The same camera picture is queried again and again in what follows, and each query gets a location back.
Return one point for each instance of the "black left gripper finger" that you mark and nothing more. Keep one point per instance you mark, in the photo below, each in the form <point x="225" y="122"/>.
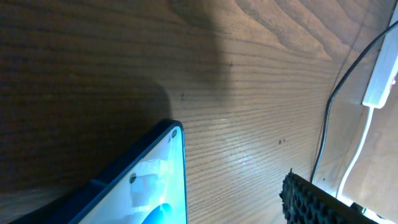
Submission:
<point x="305" y="203"/>

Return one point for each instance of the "blue Galaxy smartphone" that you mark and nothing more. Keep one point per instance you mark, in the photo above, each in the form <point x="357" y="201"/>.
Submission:
<point x="146" y="184"/>

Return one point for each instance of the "white power strip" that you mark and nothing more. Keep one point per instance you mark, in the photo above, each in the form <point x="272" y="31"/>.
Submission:
<point x="385" y="70"/>

